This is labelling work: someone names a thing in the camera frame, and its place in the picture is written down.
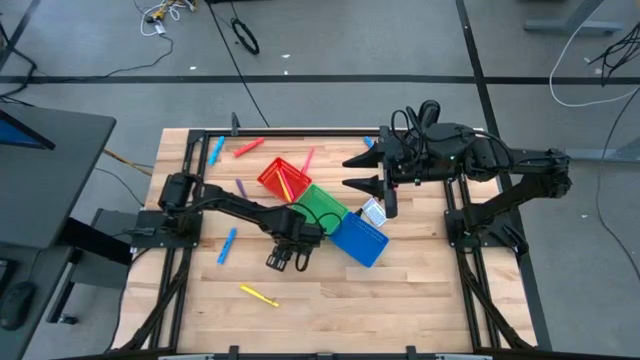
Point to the black desk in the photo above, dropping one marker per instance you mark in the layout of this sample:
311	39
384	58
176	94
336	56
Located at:
50	175

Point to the grey desk base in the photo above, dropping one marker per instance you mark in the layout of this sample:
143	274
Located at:
102	272

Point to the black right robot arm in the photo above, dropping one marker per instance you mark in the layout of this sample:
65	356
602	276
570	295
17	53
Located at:
525	160

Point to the blue plastic basket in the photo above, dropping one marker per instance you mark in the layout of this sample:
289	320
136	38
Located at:
359	240

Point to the purple marker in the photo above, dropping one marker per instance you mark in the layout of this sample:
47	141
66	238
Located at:
241	189

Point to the pink marker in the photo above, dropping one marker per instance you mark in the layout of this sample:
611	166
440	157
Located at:
291	186
308	160

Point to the black aluminium table frame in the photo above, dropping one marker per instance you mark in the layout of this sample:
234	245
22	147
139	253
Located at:
330	132

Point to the black computer mouse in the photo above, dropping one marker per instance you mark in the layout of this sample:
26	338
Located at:
17	302

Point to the light blue marker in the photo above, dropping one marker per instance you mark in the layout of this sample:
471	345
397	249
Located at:
216	151
226	246

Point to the red plastic basket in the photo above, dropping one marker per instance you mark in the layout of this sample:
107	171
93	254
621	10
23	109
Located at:
267	177

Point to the grey desk foot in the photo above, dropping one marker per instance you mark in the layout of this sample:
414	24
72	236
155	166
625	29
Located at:
600	154
570	26

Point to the red marker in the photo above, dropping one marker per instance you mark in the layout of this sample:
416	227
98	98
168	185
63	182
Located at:
249	147

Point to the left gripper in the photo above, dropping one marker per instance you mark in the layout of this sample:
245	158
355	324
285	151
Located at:
300	235

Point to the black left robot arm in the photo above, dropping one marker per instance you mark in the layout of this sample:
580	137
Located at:
235	202

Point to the computer monitor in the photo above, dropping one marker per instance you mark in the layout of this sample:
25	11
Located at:
15	135

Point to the green plastic basket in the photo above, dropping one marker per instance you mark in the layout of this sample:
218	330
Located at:
325	200

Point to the black table clamp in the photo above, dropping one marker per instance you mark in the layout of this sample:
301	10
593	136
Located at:
233	352
234	124
411	352

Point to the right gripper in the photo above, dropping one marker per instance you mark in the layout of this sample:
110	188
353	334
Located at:
405	160

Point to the yellow marker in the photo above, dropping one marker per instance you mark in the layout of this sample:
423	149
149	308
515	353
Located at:
284	186
259	295

